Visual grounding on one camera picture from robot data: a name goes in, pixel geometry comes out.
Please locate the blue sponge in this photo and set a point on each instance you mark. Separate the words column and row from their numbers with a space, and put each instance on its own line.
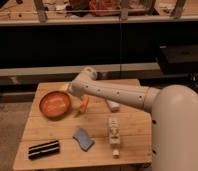
column 83, row 139

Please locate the orange carrot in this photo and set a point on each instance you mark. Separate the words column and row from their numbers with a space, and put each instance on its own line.
column 84, row 103

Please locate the white paper cup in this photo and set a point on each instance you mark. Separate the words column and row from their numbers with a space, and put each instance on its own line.
column 113, row 106

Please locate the black white striped box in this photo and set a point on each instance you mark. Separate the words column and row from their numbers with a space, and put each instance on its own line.
column 44, row 149

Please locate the black box on right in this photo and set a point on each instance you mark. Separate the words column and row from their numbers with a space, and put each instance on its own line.
column 178, row 59

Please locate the orange ceramic bowl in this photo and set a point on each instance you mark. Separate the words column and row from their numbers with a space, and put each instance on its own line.
column 55, row 104

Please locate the orange item on shelf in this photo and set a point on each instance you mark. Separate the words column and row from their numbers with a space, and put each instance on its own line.
column 104, row 7

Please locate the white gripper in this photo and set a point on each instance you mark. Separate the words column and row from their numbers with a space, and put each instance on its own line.
column 66, row 88

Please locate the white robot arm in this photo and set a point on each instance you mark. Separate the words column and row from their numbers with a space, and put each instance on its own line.
column 174, row 115

